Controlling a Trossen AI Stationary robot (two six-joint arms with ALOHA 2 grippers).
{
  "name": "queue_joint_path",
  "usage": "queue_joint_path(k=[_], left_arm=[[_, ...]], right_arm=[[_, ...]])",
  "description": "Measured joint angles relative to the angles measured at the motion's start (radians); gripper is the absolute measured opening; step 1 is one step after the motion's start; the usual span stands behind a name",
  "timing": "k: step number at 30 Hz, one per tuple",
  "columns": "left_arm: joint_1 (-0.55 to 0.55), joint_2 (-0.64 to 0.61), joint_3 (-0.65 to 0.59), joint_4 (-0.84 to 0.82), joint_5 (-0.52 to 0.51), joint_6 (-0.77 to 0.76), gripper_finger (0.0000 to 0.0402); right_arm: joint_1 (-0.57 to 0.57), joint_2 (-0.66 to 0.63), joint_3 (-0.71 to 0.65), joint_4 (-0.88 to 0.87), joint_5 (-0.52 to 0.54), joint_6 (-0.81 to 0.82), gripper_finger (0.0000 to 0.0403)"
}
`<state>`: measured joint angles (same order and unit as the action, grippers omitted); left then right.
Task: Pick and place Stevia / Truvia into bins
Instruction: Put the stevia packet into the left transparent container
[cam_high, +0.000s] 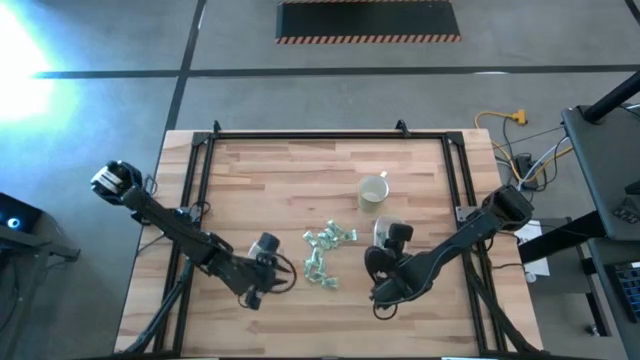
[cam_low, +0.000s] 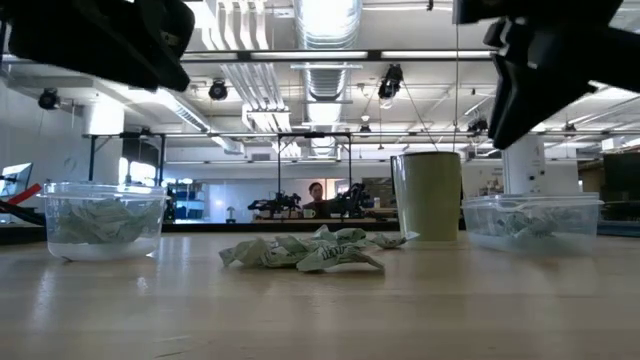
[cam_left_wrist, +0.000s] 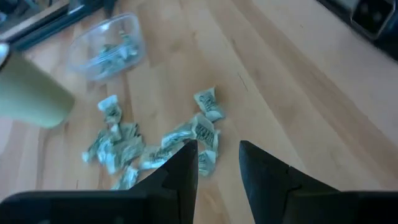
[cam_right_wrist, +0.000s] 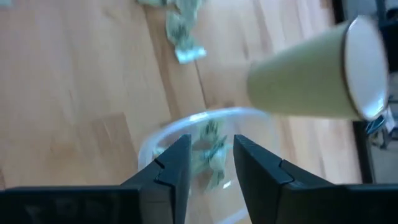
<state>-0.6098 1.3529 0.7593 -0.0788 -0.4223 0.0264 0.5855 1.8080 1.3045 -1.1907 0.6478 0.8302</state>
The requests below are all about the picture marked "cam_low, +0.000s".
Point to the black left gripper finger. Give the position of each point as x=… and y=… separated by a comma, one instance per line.
x=100, y=50

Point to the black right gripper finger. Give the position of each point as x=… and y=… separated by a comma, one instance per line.
x=530, y=95

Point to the black background robot arm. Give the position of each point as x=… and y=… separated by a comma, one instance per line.
x=275, y=204
x=350, y=200

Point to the black round ceiling fixture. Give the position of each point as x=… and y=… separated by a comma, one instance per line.
x=48, y=99
x=218, y=90
x=390, y=82

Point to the white column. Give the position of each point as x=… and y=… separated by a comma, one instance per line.
x=525, y=170

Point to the rectangular clear plastic container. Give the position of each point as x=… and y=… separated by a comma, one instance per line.
x=532, y=235

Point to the round clear plastic container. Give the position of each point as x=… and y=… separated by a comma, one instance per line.
x=102, y=192

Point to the pale green mug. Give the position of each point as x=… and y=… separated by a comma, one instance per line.
x=430, y=200

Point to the computer monitor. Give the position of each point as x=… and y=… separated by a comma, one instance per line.
x=16, y=179

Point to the red bar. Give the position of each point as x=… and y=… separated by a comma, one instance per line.
x=25, y=194

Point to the person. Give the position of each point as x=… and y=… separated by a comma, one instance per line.
x=316, y=197

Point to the white cup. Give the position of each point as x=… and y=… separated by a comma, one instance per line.
x=309, y=213

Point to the black background rig frame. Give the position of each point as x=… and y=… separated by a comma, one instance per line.
x=92, y=155
x=279, y=165

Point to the silver ventilation duct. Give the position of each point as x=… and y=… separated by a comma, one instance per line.
x=327, y=50

